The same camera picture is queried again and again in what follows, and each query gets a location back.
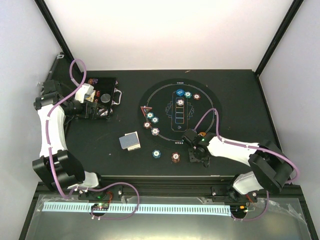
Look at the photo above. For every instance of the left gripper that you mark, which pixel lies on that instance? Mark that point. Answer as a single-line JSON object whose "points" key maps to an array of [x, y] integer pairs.
{"points": [[93, 115]]}

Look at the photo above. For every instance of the purple chips in case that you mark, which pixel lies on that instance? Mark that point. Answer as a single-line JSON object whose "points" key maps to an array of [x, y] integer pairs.
{"points": [[93, 81]]}

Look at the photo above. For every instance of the blue round blind button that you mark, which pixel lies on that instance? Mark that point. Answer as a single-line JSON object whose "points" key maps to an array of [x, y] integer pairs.
{"points": [[180, 93]]}

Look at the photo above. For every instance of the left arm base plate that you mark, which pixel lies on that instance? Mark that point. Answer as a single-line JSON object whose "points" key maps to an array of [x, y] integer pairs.
{"points": [[113, 193]]}

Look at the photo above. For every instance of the purple chip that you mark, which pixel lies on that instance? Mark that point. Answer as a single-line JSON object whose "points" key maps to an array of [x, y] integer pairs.
{"points": [[155, 131]]}

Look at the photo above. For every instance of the red-brown poker chip stack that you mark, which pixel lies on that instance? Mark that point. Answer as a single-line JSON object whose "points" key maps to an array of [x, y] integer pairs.
{"points": [[175, 157]]}

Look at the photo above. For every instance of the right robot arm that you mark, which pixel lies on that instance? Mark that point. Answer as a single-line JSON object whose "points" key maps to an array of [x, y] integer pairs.
{"points": [[270, 168]]}

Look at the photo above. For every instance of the round black poker mat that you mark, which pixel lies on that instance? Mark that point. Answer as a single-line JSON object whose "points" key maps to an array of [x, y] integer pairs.
{"points": [[175, 120]]}

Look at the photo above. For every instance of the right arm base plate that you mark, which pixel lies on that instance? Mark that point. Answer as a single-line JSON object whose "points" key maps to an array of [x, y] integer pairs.
{"points": [[222, 193]]}

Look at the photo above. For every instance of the purple chip mat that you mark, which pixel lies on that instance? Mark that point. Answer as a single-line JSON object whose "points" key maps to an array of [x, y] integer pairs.
{"points": [[180, 102]]}

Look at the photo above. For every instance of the red poker chip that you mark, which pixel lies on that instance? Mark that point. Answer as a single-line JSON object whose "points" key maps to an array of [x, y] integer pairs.
{"points": [[146, 125]]}

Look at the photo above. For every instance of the deck of playing cards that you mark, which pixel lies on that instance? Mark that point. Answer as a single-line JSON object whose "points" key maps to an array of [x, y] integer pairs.
{"points": [[130, 141]]}

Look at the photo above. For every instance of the light blue slotted strip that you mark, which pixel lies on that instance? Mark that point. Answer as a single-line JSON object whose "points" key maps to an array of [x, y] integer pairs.
{"points": [[120, 208]]}

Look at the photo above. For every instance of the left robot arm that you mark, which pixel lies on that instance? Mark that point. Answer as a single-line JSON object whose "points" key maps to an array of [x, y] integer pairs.
{"points": [[56, 166]]}

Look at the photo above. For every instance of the red triangular all-in button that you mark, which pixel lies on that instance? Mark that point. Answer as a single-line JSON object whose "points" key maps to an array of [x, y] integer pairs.
{"points": [[145, 109]]}

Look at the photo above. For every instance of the orange round blind button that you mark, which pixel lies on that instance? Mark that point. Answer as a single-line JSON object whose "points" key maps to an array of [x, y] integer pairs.
{"points": [[202, 134]]}

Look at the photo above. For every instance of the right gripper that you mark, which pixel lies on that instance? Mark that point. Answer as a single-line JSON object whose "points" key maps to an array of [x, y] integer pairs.
{"points": [[193, 159]]}

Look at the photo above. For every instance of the black poker chip case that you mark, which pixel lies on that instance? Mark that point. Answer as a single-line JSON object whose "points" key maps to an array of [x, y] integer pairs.
{"points": [[57, 86]]}

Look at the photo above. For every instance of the teal poker chip stack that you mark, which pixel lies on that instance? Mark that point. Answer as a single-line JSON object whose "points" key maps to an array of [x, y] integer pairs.
{"points": [[156, 153]]}

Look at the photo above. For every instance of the clear dealer button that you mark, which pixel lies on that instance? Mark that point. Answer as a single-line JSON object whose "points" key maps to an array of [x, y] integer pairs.
{"points": [[105, 98]]}

